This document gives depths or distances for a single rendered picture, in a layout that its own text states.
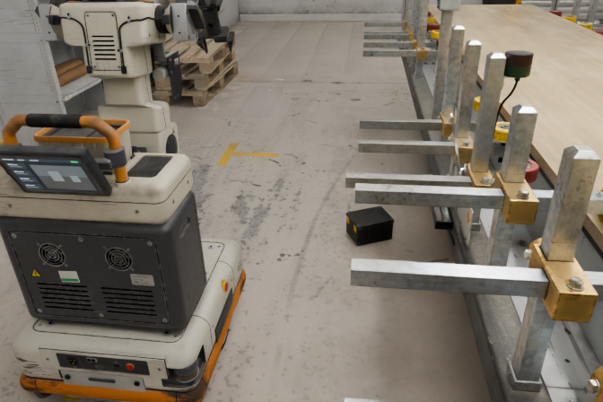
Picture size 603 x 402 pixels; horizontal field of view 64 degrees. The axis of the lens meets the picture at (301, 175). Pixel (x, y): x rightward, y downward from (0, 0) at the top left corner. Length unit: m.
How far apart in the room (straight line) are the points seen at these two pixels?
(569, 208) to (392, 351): 1.30
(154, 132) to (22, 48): 1.83
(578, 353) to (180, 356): 1.07
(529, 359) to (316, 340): 1.16
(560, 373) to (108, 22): 1.47
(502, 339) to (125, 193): 0.98
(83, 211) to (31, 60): 2.05
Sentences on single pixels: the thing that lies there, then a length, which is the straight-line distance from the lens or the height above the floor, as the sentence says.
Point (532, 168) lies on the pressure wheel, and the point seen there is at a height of 0.91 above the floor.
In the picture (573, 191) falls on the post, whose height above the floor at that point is 1.09.
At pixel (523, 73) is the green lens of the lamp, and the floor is 1.12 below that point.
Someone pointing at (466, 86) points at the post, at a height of 1.01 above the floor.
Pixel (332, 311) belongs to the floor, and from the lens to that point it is 2.08.
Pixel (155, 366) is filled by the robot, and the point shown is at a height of 0.24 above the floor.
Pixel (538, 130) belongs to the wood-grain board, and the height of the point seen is 0.90.
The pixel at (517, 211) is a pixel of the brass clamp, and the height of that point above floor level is 0.95.
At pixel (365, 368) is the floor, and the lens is 1.89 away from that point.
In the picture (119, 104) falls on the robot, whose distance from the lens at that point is 1.72.
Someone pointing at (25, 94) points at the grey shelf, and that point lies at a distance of 3.53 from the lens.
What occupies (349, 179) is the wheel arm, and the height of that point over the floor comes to 0.85.
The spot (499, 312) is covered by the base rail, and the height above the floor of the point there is 0.70.
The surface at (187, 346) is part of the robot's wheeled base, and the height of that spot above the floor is 0.28.
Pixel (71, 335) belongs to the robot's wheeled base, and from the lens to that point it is 1.77.
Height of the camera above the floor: 1.41
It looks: 27 degrees down
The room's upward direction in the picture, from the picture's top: 1 degrees counter-clockwise
